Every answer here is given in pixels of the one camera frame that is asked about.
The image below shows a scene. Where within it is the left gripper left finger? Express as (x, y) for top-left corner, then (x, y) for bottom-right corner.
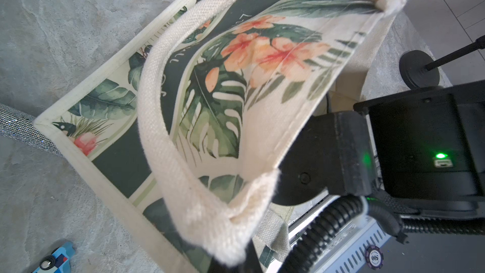
(207, 259), (234, 273)

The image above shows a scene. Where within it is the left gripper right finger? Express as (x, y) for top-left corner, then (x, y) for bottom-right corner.
(236, 241), (263, 273)

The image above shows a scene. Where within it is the cream canvas floral tote bag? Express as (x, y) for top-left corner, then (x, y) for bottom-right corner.
(34, 0), (407, 272)

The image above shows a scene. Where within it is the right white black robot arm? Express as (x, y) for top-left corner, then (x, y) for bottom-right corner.
(274, 81), (484, 272)

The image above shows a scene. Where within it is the black poker chip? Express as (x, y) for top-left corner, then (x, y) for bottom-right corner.
(365, 245), (383, 270)

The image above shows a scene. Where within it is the blue toy car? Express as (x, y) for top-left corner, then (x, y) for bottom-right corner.
(33, 241), (75, 273)

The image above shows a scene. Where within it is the glittery silver cylinder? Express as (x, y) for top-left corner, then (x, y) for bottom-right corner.
(1, 104), (63, 158)

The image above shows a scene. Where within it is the black microphone stand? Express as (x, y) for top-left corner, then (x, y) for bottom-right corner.
(399, 36), (484, 90)

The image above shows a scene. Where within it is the aluminium rail frame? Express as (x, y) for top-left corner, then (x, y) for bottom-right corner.
(289, 190), (390, 272)

